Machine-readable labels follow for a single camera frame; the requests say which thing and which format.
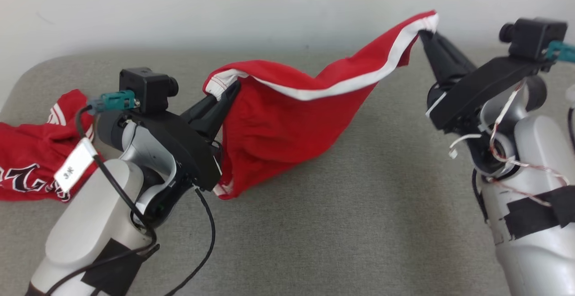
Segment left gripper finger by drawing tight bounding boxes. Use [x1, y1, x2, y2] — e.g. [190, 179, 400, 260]
[180, 96, 226, 124]
[193, 80, 242, 142]

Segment red jersey with black lettering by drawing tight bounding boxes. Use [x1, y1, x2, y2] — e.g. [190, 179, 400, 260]
[0, 89, 102, 202]

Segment red shorts with white trim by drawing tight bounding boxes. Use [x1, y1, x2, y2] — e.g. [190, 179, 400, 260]
[202, 11, 438, 200]

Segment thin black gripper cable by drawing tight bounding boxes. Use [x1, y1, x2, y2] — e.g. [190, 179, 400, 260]
[164, 187, 217, 296]

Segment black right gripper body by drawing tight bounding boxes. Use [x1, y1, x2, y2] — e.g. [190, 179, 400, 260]
[425, 55, 555, 131]

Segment left cable with teal plug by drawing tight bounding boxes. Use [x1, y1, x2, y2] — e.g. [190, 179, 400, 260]
[45, 89, 160, 296]

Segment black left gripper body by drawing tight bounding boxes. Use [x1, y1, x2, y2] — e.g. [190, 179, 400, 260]
[129, 111, 223, 193]

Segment red white twisted wire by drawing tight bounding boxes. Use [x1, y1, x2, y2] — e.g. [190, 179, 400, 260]
[448, 80, 570, 208]

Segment white paper cable label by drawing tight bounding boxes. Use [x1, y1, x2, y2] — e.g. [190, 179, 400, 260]
[54, 138, 97, 193]

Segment right cable with teal plug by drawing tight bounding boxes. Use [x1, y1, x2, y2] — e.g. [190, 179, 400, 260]
[545, 40, 575, 64]

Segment cable with teal plug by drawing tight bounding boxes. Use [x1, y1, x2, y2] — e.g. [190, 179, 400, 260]
[545, 40, 575, 64]
[45, 89, 160, 296]

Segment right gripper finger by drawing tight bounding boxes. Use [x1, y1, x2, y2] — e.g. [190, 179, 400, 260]
[429, 31, 477, 84]
[418, 33, 450, 86]

